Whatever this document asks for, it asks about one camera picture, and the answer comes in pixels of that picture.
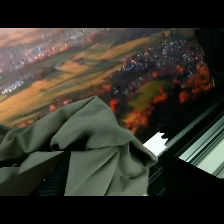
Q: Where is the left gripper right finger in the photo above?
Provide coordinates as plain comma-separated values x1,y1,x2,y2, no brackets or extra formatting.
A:
147,153,224,197

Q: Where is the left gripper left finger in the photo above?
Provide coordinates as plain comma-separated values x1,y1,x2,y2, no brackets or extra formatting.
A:
0,151,71,197

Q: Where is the grey-green shirt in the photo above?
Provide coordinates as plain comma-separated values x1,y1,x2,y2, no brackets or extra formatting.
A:
0,95,159,197

